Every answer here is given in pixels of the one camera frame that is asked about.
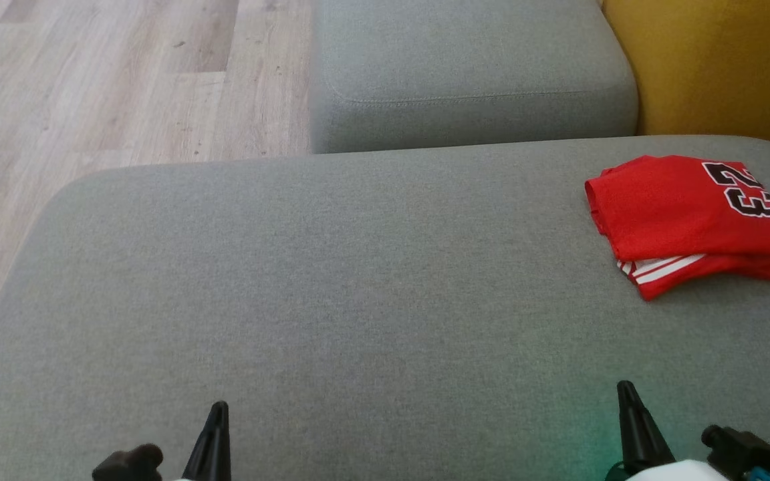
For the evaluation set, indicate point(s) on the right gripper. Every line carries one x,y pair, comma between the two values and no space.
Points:
679,471

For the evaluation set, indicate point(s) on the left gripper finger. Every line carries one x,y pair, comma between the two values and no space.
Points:
211,447

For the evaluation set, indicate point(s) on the red shorts white stripe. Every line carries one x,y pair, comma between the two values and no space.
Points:
672,274

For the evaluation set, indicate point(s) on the red jersey number 23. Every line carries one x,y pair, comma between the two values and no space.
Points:
679,207

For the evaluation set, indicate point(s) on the large grey sofa seat cushion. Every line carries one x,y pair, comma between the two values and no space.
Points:
358,300

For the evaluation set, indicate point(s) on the yellow sofa cushion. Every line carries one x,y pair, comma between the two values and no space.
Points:
726,67

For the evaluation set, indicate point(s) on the small grey sofa cushion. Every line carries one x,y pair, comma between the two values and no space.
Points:
472,67

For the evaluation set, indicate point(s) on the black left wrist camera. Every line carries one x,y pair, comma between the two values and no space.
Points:
131,464

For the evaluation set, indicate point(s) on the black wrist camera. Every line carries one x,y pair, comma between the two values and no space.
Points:
131,464
739,451

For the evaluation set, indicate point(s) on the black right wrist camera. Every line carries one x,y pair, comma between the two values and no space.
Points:
739,451

